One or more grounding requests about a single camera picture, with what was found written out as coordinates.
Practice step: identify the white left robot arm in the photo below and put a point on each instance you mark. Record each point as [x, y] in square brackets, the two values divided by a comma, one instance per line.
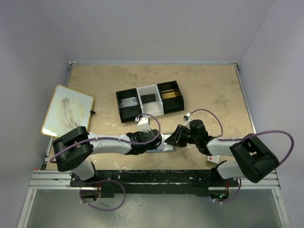
[71, 150]

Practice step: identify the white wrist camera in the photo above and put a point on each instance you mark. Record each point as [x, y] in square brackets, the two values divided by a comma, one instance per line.
[143, 124]
[187, 119]

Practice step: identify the silver card in tray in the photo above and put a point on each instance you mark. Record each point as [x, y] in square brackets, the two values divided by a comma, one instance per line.
[128, 102]

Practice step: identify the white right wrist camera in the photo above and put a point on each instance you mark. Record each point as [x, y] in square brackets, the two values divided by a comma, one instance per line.
[187, 119]

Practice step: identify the gold card in tray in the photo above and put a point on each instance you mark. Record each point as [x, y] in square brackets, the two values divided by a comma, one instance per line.
[169, 94]

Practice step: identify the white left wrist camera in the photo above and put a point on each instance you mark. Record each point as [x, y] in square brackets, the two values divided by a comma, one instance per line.
[143, 124]

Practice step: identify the black card in tray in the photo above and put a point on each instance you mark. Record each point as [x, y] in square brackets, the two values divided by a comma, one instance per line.
[148, 98]

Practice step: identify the grey card holder wallet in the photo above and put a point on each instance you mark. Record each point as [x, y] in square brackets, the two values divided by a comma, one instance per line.
[163, 147]

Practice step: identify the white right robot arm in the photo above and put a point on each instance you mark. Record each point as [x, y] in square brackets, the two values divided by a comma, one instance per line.
[253, 159]

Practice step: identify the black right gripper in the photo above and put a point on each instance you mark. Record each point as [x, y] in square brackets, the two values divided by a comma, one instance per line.
[175, 138]

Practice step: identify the wood-framed whiteboard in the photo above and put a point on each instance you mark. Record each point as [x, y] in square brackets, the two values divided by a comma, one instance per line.
[67, 110]

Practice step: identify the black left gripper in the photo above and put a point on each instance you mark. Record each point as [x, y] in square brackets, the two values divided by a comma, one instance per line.
[139, 133]

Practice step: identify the small white red box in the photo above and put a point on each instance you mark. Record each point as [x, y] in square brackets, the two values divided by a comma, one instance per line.
[215, 159]

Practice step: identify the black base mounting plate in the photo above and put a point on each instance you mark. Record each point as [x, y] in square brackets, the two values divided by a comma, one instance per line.
[195, 182]

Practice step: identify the three-compartment card tray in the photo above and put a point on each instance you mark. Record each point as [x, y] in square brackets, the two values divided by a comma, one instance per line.
[156, 99]

